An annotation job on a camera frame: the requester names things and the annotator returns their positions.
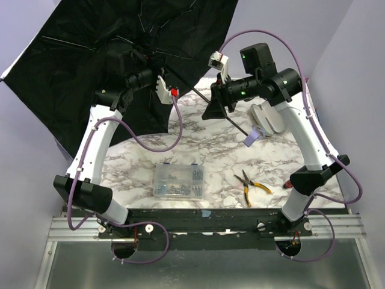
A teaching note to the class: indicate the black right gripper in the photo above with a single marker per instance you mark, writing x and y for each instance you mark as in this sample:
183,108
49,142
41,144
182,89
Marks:
219,98

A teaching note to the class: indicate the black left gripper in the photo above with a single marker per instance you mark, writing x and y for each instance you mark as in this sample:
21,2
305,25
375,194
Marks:
153,76

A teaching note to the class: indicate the beige umbrella case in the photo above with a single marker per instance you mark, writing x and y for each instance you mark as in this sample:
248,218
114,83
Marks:
268,119

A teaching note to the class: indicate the lilac umbrella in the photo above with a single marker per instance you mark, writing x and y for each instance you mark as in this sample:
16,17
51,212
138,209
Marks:
57,73

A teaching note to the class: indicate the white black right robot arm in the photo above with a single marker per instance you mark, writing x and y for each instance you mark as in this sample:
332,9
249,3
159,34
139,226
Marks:
282,90

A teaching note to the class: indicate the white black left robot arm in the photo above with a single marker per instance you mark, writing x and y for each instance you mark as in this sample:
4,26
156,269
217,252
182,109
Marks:
80,186

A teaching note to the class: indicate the clear plastic screw box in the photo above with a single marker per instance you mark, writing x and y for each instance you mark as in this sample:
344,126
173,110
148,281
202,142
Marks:
179,181

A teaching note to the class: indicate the red black screwdriver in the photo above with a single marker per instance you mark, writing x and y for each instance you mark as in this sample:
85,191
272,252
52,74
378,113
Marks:
287,184

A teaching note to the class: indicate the blue tape piece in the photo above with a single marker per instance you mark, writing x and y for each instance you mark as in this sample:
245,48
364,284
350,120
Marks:
206,213

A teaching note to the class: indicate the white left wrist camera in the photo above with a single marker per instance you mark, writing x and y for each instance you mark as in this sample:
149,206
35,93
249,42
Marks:
165,94

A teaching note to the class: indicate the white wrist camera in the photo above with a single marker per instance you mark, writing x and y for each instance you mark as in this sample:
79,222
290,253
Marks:
219,62
165,94

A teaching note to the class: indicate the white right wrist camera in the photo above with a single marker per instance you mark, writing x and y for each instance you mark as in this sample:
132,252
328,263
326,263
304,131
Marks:
219,62

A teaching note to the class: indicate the yellow handled pliers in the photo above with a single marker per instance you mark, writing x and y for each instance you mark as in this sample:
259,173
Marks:
247,183

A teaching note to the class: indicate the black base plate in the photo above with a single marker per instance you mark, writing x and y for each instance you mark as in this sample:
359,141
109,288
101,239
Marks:
186,229

